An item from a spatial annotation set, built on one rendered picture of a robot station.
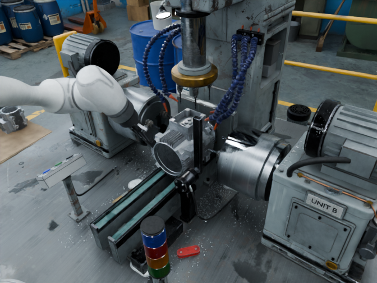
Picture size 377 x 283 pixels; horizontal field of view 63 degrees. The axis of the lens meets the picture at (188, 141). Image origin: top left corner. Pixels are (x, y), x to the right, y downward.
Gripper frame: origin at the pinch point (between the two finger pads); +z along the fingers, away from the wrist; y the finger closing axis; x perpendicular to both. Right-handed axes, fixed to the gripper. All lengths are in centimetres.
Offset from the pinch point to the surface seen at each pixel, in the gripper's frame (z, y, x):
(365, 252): 10, -80, 1
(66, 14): 261, 591, -243
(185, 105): 13.3, 3.9, -25.2
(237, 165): 4.3, -35.2, -6.0
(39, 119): 127, 244, 2
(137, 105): 2.3, 18.1, -12.5
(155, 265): -18, -38, 34
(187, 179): 4.1, -21.1, 6.5
